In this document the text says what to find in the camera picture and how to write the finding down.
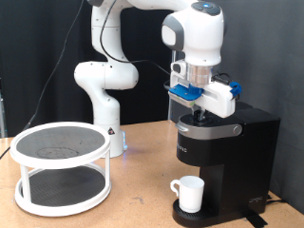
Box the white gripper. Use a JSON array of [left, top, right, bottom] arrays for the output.
[[170, 61, 237, 123]]

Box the white ceramic mug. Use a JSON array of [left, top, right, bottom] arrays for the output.
[[169, 175, 205, 214]]

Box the silver Keurig lid handle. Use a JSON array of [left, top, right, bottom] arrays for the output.
[[175, 115, 244, 141]]

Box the black Keurig power cord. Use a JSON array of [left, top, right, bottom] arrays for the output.
[[265, 193, 288, 205]]

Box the black camera cable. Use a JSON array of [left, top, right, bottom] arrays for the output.
[[0, 0, 236, 160]]

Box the black Keurig coffee machine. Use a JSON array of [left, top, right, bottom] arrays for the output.
[[172, 101, 281, 228]]

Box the white two-tier turntable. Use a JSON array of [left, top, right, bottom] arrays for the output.
[[9, 121, 112, 218]]

